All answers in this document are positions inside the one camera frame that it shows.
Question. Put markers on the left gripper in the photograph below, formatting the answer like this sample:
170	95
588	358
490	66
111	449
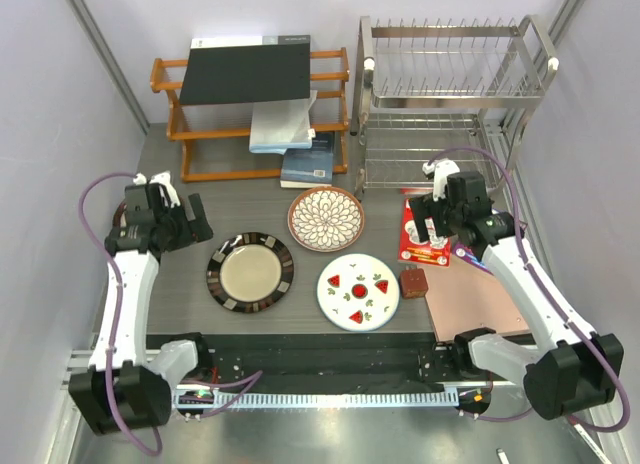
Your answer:
197	228

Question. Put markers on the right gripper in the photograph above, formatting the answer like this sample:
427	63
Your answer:
421	208

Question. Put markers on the red rimmed cream plate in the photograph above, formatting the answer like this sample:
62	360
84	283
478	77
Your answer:
119	219

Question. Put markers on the brown floral pattern plate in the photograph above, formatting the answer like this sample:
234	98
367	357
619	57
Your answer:
326	219

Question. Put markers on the black rimmed beige plate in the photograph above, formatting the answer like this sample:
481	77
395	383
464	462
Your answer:
250	272

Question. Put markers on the white watermelon plate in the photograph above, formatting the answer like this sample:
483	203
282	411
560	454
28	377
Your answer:
358	293

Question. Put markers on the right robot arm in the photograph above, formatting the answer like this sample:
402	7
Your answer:
572	368

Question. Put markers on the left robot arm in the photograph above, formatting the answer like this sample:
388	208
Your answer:
121	388

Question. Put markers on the orange wooden shelf rack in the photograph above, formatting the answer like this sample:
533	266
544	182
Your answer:
189	125

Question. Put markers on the steel dish rack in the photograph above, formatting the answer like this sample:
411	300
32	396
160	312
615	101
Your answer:
424	87

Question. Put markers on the red treehouse book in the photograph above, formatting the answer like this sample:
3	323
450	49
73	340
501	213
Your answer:
436	251

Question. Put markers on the purple treehouse book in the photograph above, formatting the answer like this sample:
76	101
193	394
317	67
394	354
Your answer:
470	256

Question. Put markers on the red power adapter cube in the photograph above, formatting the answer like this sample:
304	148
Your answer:
413	283

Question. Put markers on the pink board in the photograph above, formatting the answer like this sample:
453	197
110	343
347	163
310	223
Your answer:
461	297

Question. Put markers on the dark blue book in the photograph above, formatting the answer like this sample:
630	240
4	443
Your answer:
309	168

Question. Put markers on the light blue white book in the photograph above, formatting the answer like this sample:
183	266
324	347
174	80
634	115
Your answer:
278	126

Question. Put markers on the black folder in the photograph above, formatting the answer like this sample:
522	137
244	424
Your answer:
247	69

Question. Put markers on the red white marker pen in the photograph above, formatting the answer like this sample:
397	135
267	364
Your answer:
594	447

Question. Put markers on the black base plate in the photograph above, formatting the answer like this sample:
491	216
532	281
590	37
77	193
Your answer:
335	364

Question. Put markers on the aluminium front rail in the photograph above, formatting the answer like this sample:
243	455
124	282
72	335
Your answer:
79	362

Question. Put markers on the white slotted cable duct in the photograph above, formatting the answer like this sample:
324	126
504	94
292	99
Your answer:
201	401

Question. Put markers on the left aluminium frame post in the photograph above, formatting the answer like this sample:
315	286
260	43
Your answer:
103	51

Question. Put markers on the aluminium frame post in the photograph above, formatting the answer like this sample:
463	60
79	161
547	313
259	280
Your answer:
563	19
103	51

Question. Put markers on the right aluminium frame post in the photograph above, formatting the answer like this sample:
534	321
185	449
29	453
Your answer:
563	19

